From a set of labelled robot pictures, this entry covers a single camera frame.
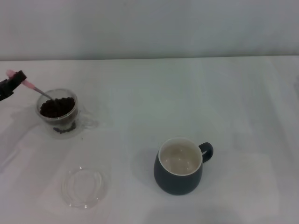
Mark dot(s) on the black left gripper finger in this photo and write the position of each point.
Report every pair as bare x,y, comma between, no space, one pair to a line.
17,78

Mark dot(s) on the double-wall glass cup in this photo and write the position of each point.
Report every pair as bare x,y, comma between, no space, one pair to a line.
77,114

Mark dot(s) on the dark blue ceramic mug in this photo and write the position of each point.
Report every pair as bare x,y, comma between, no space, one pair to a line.
170,182

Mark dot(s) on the coffee beans pile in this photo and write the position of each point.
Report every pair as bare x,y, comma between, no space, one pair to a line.
58,108

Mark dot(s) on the clear glass saucer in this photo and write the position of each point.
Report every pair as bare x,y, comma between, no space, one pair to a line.
81,198

